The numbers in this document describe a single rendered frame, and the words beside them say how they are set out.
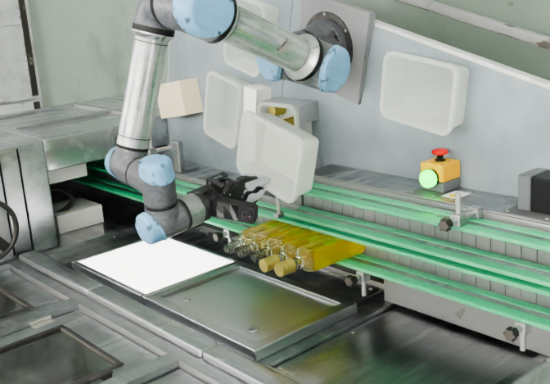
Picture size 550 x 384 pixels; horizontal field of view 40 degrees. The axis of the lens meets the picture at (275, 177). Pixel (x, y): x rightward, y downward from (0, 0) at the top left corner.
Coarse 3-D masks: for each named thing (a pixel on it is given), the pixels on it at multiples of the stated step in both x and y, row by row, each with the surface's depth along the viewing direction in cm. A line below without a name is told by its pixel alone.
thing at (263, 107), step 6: (264, 102) 225; (270, 102) 224; (276, 102) 222; (258, 108) 228; (264, 108) 229; (288, 108) 229; (294, 108) 216; (288, 114) 229; (294, 114) 217; (294, 120) 217
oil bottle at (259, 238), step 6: (270, 228) 207; (276, 228) 207; (282, 228) 207; (288, 228) 206; (294, 228) 207; (258, 234) 204; (264, 234) 203; (270, 234) 203; (276, 234) 203; (252, 240) 203; (258, 240) 201; (264, 240) 201; (258, 246) 201
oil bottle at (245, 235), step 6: (270, 222) 214; (276, 222) 214; (246, 228) 210; (252, 228) 209; (258, 228) 209; (264, 228) 209; (240, 234) 207; (246, 234) 206; (252, 234) 205; (246, 240) 205
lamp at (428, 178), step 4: (424, 172) 184; (428, 172) 184; (432, 172) 184; (436, 172) 185; (420, 176) 185; (424, 176) 184; (428, 176) 184; (432, 176) 183; (436, 176) 184; (420, 180) 186; (424, 180) 184; (428, 180) 184; (432, 180) 183; (436, 180) 184; (424, 184) 185; (428, 184) 184; (432, 184) 184; (436, 184) 185
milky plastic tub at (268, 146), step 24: (264, 120) 183; (240, 144) 192; (264, 144) 196; (288, 144) 189; (312, 144) 179; (240, 168) 194; (264, 168) 196; (288, 168) 191; (312, 168) 182; (288, 192) 185
